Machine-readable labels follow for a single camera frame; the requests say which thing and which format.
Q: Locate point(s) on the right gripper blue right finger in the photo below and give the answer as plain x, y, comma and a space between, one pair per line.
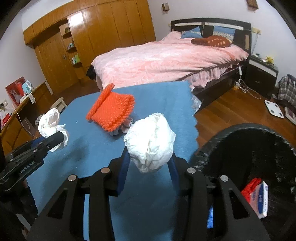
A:
174, 175

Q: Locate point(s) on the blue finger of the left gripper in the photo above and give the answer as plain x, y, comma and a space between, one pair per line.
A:
52, 141

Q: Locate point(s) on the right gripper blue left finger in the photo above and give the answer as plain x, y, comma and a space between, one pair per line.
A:
124, 165

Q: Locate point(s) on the small white tissue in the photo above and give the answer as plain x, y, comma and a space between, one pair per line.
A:
49, 125

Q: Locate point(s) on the white tissue ball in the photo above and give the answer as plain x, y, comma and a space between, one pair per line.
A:
150, 143

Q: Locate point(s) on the grey cloth rag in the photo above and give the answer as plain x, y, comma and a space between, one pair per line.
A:
123, 128

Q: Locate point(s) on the orange foam net sleeve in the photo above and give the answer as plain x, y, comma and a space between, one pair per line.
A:
111, 109

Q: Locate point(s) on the red fabric bow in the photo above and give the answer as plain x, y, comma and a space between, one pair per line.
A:
250, 187

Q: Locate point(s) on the white blue alcohol pad box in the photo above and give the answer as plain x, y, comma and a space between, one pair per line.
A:
259, 200

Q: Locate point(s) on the wooden side cabinet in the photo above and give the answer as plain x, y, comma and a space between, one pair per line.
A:
20, 127

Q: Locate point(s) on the white wooden stool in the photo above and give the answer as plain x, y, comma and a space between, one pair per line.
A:
59, 104

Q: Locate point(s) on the blue table cloth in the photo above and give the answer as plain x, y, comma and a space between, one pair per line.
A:
146, 208

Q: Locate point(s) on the light blue electric kettle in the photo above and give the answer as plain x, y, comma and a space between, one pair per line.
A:
27, 87

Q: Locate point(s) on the red picture box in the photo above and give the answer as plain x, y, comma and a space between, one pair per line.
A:
15, 91

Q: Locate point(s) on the black garment on bed end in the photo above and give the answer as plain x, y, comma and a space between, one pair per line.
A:
91, 73

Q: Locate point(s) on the wooden wardrobe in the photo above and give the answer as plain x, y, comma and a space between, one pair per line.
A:
69, 37

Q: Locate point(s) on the pink quilt bed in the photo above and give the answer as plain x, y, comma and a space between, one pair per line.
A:
170, 59

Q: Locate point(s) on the white bathroom scale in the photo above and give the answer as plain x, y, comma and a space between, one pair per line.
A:
274, 109

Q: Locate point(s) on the black white nightstand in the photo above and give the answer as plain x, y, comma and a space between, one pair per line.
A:
261, 77

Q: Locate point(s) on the brown dotted pillow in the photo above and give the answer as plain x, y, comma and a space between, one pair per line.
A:
212, 41

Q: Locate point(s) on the left blue pillow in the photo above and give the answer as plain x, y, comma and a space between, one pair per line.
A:
193, 33

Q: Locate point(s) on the blue pillow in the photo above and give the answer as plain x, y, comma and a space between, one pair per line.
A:
227, 33
193, 33

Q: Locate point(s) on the plaid clothes pile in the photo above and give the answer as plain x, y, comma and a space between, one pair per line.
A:
287, 89

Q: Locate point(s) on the yellow plush toy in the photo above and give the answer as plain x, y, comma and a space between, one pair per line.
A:
269, 60

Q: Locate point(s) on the right blue pillow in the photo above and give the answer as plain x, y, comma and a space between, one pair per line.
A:
227, 33

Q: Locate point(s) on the left wall lamp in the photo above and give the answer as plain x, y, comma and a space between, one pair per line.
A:
165, 7

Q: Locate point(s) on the wall lamp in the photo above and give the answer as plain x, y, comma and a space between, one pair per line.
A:
252, 4
165, 7

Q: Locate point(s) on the right wall lamp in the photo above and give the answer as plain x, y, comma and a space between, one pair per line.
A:
252, 4

